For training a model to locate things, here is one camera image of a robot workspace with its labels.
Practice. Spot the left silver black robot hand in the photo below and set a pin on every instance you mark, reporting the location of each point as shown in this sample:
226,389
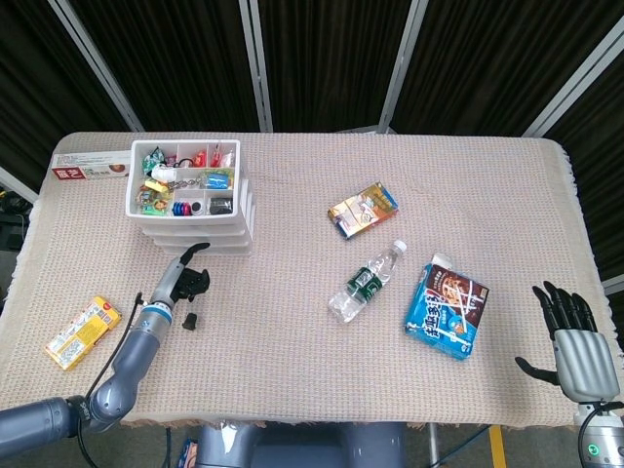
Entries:
170,280

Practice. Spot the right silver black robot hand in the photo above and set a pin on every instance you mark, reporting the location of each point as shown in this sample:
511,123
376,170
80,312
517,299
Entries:
585,361

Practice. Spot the small black rubber cap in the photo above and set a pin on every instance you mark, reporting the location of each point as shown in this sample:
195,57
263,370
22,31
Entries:
190,322

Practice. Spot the clear plastic drawer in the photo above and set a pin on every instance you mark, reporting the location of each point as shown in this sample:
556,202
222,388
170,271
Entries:
214,239
195,229
229,249

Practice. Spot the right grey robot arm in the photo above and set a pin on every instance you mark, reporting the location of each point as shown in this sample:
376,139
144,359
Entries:
604,439

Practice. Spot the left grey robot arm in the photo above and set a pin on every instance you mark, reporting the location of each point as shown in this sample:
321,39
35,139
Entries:
131,351

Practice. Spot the white tape roll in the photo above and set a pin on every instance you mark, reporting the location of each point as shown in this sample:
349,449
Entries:
197,208

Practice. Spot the yellow snack box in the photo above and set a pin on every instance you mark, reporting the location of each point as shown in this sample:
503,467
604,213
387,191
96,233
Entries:
83,334

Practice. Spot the green patterned snack packet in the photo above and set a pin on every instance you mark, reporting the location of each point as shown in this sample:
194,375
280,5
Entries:
217,180

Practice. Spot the long red and white box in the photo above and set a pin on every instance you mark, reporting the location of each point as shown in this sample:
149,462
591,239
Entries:
88,166

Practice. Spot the blue chocolate biscuit stick box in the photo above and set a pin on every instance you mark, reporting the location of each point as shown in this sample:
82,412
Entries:
446,312

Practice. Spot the row of coloured plastic discs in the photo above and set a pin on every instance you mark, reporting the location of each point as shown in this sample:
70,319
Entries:
181,208

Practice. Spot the colourful wrapped candy pile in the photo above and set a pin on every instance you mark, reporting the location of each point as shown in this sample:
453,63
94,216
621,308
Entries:
153,205

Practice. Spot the yellow wrapped candy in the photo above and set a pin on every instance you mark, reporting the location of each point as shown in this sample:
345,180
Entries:
155,186

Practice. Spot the green candy packet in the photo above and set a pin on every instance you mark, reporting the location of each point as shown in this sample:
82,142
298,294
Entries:
152,158

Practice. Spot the red white wrapped candy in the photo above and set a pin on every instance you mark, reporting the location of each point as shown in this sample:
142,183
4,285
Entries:
214,157

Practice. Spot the pink white wrapped candy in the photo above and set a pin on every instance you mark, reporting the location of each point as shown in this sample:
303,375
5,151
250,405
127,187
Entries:
228,158

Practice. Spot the beige woven tablecloth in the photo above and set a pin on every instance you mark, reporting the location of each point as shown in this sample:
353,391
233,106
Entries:
292,365

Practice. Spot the metal table leg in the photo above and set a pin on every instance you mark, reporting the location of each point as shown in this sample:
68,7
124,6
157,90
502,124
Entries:
432,443

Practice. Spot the blue packet on floor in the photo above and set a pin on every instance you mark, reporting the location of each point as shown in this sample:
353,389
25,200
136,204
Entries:
189,453

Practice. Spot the clear water bottle green label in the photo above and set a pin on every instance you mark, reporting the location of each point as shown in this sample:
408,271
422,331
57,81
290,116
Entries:
363,285

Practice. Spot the grey robot torso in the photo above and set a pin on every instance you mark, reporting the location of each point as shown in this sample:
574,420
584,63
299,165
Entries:
302,448

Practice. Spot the dark folding partition screen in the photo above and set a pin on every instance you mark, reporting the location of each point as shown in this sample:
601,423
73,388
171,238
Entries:
331,63

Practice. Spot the white drawer organizer box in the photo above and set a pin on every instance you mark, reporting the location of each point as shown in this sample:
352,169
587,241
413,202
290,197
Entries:
187,219

